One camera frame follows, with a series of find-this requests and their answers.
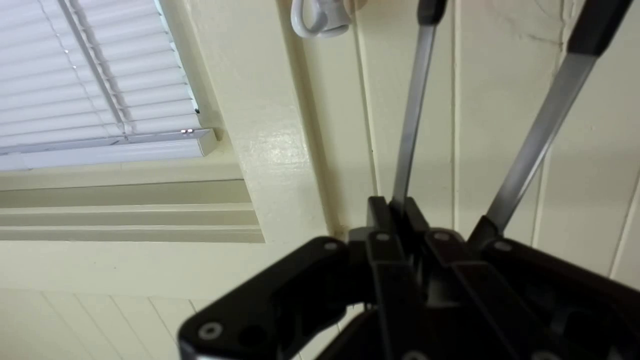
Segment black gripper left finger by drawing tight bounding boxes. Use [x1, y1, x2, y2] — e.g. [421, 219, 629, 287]
[364, 195, 419, 360]

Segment white window blind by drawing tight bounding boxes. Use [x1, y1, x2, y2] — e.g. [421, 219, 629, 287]
[0, 0, 220, 175]

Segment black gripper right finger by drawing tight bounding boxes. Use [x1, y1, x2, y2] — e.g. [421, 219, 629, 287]
[399, 196, 531, 360]

